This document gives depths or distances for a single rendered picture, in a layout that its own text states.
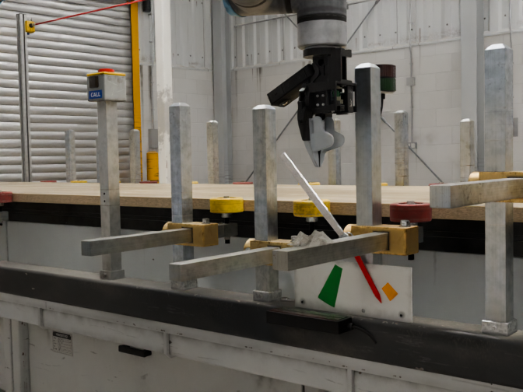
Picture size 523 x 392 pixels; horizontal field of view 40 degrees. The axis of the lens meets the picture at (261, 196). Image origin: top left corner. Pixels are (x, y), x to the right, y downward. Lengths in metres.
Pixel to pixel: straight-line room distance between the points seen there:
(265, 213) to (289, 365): 0.32
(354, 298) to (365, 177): 0.23
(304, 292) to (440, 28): 8.29
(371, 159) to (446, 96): 8.13
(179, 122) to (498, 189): 0.81
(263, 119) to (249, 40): 10.14
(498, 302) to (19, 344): 1.84
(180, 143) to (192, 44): 10.07
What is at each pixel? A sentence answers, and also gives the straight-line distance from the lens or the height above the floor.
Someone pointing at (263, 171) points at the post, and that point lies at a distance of 1.50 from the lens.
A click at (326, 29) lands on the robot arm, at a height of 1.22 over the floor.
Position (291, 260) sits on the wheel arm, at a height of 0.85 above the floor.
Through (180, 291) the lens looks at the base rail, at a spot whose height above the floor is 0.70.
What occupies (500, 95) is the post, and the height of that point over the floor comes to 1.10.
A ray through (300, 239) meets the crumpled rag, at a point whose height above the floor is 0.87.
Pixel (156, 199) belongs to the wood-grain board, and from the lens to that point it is 1.98.
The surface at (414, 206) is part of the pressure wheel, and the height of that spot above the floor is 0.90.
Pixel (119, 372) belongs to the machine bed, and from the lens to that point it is 2.34.
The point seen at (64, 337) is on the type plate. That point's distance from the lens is 2.53.
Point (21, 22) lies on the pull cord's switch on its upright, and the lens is 4.24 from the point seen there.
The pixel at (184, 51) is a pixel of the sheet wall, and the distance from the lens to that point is 11.56.
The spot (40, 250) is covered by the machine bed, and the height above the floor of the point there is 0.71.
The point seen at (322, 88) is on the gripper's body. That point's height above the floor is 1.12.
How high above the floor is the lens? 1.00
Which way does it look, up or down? 3 degrees down
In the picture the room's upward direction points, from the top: 1 degrees counter-clockwise
